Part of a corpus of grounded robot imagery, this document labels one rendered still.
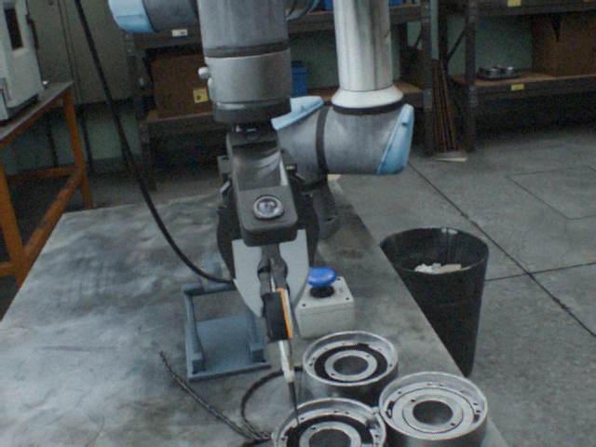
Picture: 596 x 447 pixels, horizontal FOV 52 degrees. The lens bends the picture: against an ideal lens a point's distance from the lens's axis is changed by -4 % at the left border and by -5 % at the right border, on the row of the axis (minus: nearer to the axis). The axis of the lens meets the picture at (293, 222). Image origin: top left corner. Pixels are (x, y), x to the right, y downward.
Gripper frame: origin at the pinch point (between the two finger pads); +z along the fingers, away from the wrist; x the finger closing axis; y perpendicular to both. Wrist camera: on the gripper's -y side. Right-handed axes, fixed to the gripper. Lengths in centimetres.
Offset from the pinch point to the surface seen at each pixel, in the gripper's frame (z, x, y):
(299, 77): 33, -68, 342
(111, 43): 0, 49, 375
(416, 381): 10.0, -13.5, -3.2
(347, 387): 9.5, -6.1, -2.6
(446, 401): 10.3, -15.2, -7.0
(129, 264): 13, 19, 45
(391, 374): 9.7, -11.2, -1.6
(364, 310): 13.2, -13.9, 18.1
